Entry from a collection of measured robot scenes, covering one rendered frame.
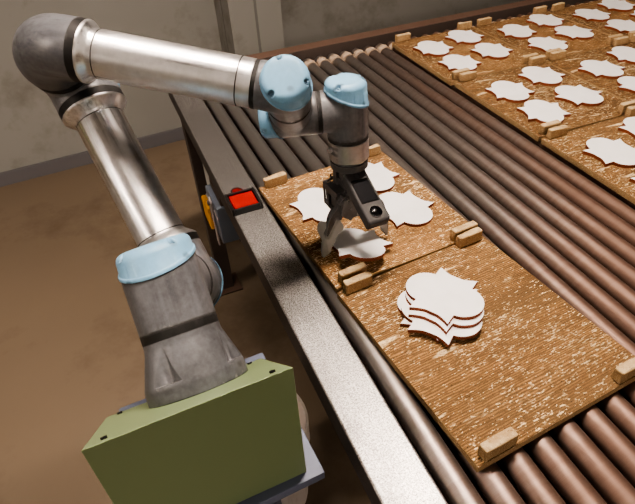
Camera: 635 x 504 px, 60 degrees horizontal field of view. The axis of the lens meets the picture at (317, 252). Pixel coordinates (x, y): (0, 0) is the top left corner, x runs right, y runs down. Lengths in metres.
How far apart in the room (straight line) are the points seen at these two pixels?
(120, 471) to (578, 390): 0.68
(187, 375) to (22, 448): 1.51
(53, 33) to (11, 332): 1.88
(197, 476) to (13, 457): 1.48
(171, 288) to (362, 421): 0.36
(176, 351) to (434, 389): 0.41
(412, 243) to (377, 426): 0.43
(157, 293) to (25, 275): 2.16
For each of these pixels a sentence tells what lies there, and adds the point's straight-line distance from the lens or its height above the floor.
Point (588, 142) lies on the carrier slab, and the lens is 1.60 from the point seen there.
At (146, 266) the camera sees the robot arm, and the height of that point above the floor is 1.18.
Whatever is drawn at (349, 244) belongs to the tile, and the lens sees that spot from 1.13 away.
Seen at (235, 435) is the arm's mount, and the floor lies 1.04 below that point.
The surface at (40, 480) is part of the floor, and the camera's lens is 2.15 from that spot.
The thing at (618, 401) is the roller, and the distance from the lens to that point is 1.01.
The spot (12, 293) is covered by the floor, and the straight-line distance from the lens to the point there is 2.87.
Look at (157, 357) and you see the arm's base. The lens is 0.81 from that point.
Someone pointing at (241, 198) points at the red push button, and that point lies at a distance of 1.35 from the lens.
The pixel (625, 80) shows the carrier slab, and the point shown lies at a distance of 2.00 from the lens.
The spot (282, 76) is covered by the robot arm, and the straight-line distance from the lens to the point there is 0.84.
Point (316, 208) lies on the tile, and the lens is 1.26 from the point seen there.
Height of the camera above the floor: 1.68
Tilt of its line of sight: 40 degrees down
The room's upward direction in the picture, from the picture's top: 4 degrees counter-clockwise
